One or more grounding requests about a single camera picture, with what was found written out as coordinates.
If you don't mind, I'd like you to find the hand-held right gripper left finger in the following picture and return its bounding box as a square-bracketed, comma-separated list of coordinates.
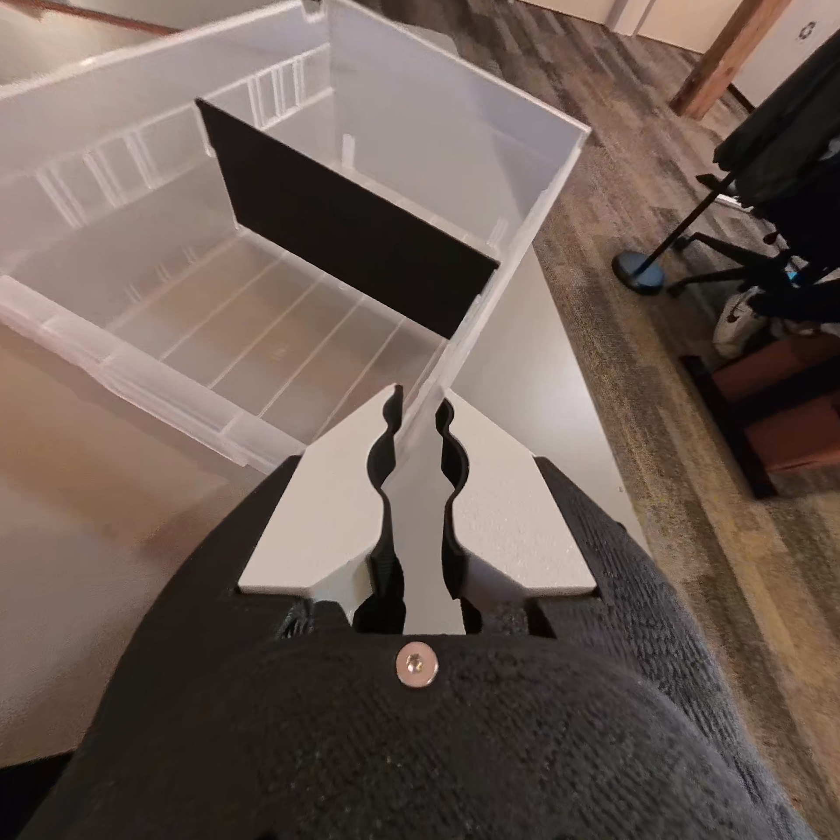
[238, 384, 408, 634]

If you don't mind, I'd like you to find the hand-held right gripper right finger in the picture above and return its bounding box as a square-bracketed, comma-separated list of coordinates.
[435, 390, 598, 636]

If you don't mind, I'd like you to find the clear plastic bin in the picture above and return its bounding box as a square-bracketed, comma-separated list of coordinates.
[0, 0, 592, 473]

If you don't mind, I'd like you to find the brown wooden box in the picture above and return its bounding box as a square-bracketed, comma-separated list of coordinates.
[679, 335, 840, 500]

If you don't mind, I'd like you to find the white sneaker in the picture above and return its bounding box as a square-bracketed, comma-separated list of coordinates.
[714, 289, 765, 358]

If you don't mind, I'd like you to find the black bin divider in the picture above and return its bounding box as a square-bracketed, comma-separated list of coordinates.
[196, 98, 501, 339]

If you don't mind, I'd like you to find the white recycling bin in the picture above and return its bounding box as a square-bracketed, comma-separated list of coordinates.
[731, 0, 840, 109]

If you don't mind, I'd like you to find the wooden post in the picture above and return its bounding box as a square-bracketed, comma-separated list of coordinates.
[669, 0, 791, 119]

